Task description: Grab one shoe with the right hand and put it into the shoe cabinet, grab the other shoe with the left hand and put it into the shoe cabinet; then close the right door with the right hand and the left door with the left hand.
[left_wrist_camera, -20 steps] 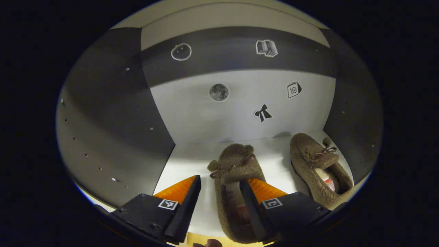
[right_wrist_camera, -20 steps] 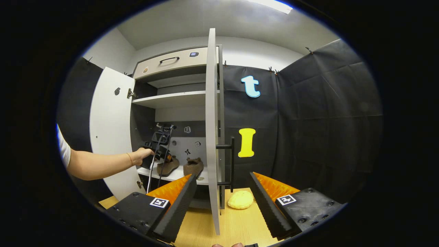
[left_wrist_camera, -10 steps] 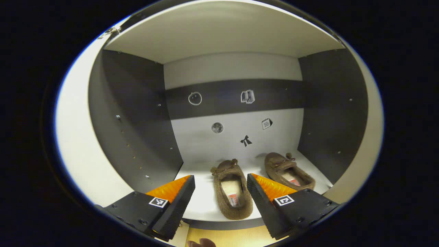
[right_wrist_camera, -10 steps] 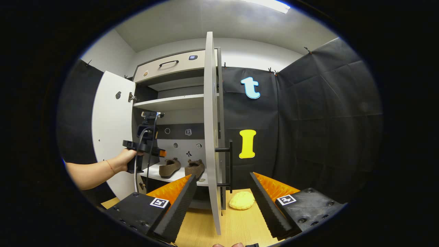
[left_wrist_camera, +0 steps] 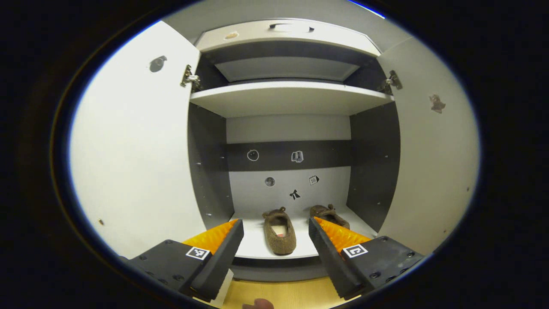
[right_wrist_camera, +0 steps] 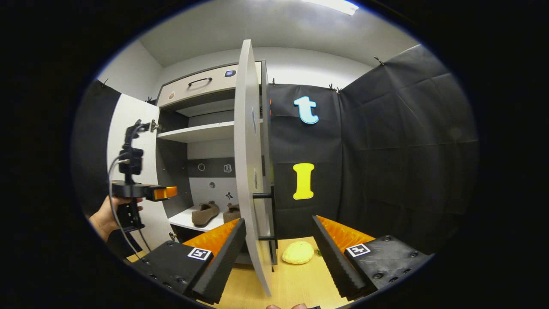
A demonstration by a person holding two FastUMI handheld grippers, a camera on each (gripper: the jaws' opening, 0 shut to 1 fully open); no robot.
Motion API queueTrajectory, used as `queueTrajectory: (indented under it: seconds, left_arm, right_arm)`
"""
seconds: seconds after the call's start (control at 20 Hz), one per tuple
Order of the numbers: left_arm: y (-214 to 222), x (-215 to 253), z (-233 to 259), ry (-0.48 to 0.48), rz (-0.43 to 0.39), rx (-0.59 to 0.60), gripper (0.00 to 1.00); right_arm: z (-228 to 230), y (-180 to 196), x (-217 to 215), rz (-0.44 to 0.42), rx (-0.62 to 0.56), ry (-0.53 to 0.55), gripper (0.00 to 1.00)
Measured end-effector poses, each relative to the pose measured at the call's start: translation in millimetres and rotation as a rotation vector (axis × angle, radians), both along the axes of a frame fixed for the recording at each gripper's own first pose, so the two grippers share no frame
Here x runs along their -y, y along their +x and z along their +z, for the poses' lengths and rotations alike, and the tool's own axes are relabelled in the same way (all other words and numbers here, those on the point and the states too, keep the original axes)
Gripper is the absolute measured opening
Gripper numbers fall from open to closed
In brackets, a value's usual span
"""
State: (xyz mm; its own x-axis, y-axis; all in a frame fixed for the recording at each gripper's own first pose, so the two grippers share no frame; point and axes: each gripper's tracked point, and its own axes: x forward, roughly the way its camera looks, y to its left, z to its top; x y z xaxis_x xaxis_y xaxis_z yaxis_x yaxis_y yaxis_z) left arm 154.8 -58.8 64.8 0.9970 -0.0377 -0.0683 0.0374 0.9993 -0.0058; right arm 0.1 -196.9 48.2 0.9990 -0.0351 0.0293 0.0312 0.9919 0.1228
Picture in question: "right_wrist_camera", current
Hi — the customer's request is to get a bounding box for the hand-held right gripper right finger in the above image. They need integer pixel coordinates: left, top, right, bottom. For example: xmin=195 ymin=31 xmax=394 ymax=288
xmin=312 ymin=215 xmax=431 ymax=301

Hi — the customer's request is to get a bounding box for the white cabinet door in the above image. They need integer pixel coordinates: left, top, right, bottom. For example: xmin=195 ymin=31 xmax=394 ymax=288
xmin=106 ymin=94 xmax=174 ymax=251
xmin=234 ymin=39 xmax=275 ymax=297

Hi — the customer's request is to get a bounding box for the white cabinet shelf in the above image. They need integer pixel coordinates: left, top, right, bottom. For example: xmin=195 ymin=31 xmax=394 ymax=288
xmin=157 ymin=120 xmax=235 ymax=143
xmin=168 ymin=205 xmax=241 ymax=233

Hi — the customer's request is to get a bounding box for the black backdrop cloth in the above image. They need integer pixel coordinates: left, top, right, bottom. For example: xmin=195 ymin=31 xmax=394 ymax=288
xmin=71 ymin=79 xmax=123 ymax=215
xmin=267 ymin=44 xmax=480 ymax=258

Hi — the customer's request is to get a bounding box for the black right door handle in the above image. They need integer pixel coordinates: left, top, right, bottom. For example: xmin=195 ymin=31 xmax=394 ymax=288
xmin=252 ymin=185 xmax=279 ymax=242

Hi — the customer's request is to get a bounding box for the beige cabinet drawer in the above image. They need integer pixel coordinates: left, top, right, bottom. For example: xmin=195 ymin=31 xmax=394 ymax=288
xmin=157 ymin=61 xmax=262 ymax=108

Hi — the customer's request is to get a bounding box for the brown fluffy shoe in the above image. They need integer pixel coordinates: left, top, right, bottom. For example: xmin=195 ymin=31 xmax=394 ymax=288
xmin=223 ymin=203 xmax=241 ymax=224
xmin=191 ymin=201 xmax=220 ymax=227

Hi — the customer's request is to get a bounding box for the long ceiling light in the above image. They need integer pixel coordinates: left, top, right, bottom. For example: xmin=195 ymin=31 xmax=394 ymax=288
xmin=300 ymin=0 xmax=359 ymax=16

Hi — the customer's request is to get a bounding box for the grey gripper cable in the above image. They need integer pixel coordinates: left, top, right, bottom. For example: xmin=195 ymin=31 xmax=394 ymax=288
xmin=107 ymin=157 xmax=151 ymax=260

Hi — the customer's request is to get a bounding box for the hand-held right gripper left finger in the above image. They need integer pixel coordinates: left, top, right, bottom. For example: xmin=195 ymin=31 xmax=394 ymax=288
xmin=131 ymin=218 xmax=247 ymax=304

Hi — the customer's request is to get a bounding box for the white grey shoe cabinet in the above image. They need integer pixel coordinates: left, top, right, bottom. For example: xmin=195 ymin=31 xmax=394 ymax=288
xmin=155 ymin=60 xmax=276 ymax=266

